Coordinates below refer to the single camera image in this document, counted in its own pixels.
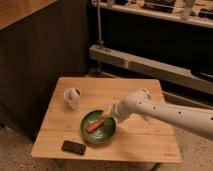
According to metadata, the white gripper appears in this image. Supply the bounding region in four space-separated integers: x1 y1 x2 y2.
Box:
101 101 131 123

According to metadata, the green ceramic bowl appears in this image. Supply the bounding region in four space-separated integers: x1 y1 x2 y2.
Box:
80 110 116 144

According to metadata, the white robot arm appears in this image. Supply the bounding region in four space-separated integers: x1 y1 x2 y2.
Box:
102 88 213 140

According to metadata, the orange carrot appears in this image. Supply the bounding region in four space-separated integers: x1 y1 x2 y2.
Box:
87 119 105 133

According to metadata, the small wooden table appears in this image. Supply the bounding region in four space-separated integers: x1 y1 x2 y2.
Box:
31 77 181 163

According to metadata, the black smartphone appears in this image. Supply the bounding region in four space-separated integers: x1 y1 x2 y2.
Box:
62 140 86 155

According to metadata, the metal shelf rack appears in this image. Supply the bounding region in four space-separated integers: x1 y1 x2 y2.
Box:
87 0 213 96

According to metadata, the dark wooden cabinet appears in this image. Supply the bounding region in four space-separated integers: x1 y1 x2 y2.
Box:
0 0 88 140

